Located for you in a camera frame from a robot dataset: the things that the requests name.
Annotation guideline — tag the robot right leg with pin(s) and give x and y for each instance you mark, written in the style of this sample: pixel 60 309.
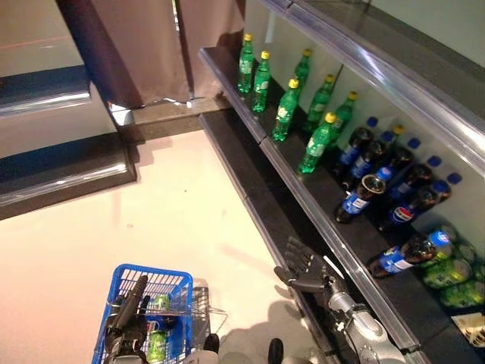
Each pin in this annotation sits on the robot right leg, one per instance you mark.
pixel 275 350

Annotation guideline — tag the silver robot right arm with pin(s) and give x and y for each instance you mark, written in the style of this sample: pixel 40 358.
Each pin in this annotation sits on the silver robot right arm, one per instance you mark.
pixel 363 326

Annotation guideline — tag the yellow white cookie box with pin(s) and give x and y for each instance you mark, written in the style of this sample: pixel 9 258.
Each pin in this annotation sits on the yellow white cookie box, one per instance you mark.
pixel 471 328

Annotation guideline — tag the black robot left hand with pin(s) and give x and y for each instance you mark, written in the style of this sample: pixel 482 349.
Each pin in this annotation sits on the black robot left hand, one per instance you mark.
pixel 125 333

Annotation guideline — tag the brown fabric curtain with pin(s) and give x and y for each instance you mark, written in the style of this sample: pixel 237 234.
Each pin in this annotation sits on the brown fabric curtain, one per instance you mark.
pixel 132 45

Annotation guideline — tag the dark shelf upright post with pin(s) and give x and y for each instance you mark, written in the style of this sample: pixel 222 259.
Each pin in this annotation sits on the dark shelf upright post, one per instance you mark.
pixel 340 76

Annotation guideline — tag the robot left leg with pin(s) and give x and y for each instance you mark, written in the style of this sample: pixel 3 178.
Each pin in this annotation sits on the robot left leg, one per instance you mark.
pixel 211 343

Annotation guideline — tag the blue plastic shopping basket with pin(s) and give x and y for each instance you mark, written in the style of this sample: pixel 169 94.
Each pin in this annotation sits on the blue plastic shopping basket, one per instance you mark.
pixel 188 303

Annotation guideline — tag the robot leg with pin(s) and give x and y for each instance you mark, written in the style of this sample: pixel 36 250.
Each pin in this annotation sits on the robot leg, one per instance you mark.
pixel 211 343
pixel 275 350

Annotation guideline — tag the dark side shelf board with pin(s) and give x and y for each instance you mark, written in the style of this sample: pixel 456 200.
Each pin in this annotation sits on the dark side shelf board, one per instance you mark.
pixel 57 170
pixel 38 87

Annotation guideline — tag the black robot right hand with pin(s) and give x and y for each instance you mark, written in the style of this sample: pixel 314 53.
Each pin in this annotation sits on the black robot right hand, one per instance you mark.
pixel 308 273

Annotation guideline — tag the black shelf base plinth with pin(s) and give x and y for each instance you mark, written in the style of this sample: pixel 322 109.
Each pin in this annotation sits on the black shelf base plinth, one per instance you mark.
pixel 265 197

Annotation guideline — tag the crumpled silver foil sheet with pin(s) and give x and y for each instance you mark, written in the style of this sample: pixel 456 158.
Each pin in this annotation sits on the crumpled silver foil sheet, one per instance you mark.
pixel 121 113

